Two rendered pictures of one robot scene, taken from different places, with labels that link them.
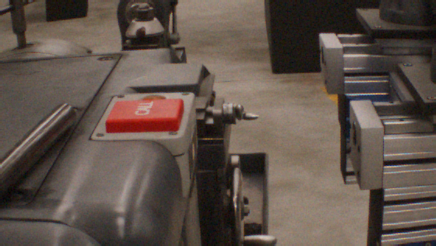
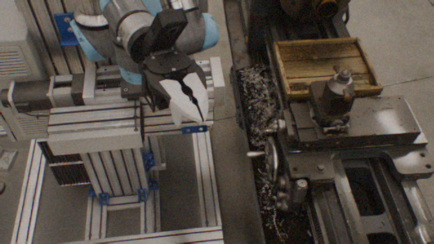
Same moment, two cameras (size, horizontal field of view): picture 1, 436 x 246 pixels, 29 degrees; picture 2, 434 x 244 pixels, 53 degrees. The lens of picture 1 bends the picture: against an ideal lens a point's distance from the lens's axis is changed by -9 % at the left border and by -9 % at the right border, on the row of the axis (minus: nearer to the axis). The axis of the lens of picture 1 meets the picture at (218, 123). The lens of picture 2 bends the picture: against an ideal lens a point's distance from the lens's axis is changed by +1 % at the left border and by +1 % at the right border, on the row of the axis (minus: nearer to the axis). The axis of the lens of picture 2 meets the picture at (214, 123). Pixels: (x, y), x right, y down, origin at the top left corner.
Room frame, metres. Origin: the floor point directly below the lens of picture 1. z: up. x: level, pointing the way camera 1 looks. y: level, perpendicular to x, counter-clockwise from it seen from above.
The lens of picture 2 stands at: (2.67, -0.38, 2.05)
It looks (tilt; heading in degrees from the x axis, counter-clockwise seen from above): 50 degrees down; 171
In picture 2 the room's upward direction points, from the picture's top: straight up
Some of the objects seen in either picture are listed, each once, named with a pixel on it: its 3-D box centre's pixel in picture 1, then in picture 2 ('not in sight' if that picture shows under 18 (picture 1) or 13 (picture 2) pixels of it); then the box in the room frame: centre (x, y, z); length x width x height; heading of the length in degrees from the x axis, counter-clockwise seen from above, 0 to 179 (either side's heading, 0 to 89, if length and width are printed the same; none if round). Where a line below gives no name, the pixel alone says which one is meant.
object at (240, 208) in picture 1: (226, 199); (280, 168); (1.84, -0.01, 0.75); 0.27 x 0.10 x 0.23; 176
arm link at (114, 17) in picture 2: not in sight; (126, 15); (1.98, -0.44, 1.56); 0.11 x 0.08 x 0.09; 19
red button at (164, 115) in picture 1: (145, 120); not in sight; (0.74, 0.06, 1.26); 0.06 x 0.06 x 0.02; 86
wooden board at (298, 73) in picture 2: not in sight; (324, 67); (1.49, 0.24, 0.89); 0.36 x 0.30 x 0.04; 86
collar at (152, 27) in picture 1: (144, 26); (341, 82); (1.81, 0.14, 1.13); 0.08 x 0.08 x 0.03
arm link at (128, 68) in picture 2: not in sight; (143, 53); (1.97, -0.42, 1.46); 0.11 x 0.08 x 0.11; 109
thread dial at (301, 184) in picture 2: not in sight; (299, 190); (1.99, 0.00, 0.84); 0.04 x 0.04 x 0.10; 86
